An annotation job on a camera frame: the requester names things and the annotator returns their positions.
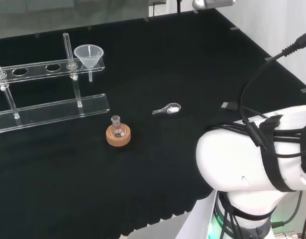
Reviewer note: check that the small glass round-bottom flask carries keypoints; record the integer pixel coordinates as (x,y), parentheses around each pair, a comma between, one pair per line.
(117,129)

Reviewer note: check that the black bench cloth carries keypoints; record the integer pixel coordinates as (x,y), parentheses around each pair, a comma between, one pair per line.
(155,74)

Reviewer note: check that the clear plastic funnel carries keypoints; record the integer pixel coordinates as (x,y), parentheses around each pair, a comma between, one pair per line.
(88,55)

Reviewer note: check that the clear acrylic funnel stand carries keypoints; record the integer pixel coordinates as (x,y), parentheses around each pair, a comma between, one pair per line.
(55,110)

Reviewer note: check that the black tripod pole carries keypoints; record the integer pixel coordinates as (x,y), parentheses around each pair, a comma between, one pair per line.
(178,6)

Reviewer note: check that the grey device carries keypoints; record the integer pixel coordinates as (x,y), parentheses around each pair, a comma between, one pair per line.
(215,3)

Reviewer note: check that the black plug with silver tip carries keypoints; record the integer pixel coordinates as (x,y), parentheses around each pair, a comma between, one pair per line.
(231,105)

